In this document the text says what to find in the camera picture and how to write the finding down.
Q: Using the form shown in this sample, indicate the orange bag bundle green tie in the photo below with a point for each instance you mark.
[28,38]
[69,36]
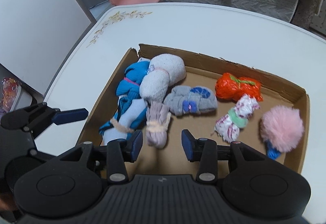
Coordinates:
[229,89]

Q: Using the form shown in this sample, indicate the light blue sock bundle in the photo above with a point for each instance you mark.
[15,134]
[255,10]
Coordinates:
[127,114]

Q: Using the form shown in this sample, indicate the pink pompom blue sock bundle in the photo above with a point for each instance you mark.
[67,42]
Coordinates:
[282,127]

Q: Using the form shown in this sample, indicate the patterned bag bundle green band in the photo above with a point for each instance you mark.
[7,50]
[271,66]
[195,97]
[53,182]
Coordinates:
[229,129]

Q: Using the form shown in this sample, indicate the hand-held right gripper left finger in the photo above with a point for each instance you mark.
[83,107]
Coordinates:
[136,145]

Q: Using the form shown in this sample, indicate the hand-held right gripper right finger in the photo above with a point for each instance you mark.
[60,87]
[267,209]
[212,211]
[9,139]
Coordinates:
[187,146]

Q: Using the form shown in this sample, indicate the mauve sock bundle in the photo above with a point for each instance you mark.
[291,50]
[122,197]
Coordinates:
[158,137]

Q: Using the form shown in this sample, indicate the grey sock bundle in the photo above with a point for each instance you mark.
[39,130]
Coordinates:
[203,104]

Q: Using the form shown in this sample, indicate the white sock bundle pink tie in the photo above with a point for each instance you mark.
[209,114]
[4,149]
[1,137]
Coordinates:
[163,71]

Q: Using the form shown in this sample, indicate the bright blue sock bundle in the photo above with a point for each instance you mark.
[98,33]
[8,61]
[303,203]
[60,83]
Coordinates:
[127,86]

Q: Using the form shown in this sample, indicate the colourful printed packet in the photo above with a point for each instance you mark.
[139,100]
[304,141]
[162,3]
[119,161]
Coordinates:
[9,93]

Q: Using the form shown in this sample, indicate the shallow cardboard box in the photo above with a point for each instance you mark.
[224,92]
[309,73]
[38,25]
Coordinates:
[193,118]

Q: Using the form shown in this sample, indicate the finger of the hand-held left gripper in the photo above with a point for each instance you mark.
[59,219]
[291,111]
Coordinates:
[71,115]
[43,154]

